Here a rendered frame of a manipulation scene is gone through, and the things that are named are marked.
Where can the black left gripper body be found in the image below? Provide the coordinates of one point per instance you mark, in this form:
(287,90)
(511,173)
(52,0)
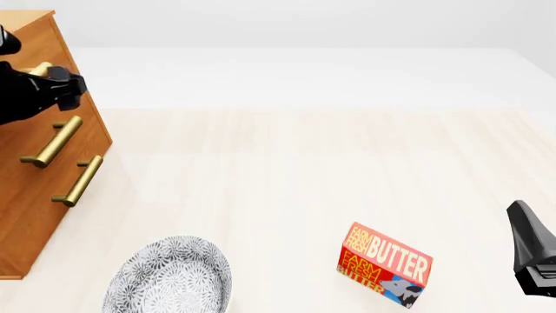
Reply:
(69,89)

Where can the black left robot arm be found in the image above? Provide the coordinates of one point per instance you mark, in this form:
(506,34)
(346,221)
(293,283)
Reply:
(19,94)

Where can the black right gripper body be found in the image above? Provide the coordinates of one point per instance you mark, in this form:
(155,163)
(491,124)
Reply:
(540,282)

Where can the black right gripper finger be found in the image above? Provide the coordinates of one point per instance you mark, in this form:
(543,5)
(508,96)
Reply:
(530,238)

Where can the red butter box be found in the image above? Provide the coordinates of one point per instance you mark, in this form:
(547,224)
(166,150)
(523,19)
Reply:
(382,264)

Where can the grey patterned bowl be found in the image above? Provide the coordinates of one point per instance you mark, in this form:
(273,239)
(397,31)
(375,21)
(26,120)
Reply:
(169,277)

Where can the wooden cabinet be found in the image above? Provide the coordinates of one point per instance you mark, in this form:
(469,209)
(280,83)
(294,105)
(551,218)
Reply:
(30,228)

